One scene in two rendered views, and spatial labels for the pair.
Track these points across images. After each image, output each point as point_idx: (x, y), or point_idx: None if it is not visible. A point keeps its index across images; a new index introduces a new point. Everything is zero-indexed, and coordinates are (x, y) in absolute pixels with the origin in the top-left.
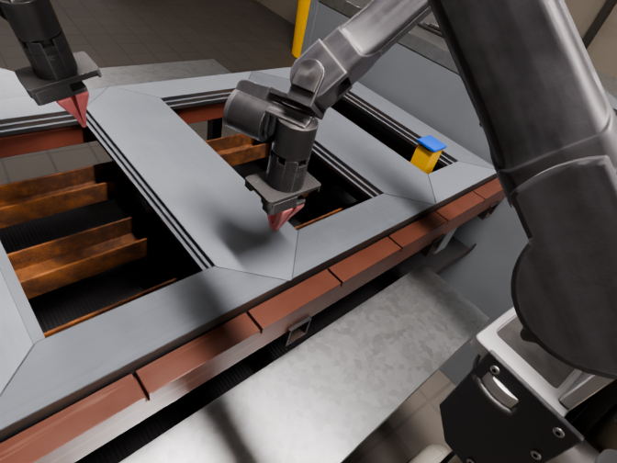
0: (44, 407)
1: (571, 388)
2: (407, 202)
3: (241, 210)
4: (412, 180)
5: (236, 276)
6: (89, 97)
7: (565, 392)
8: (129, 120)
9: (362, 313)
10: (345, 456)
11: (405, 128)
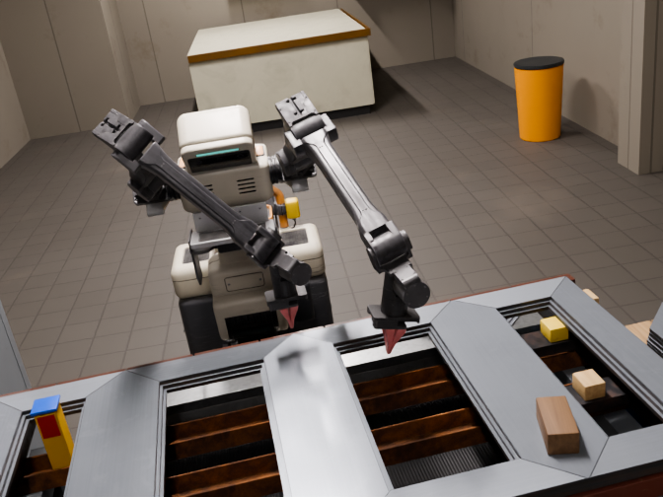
0: (425, 306)
1: (264, 217)
2: (149, 373)
3: (293, 373)
4: (112, 391)
5: (323, 338)
6: None
7: (264, 220)
8: (346, 469)
9: (233, 388)
10: None
11: (5, 463)
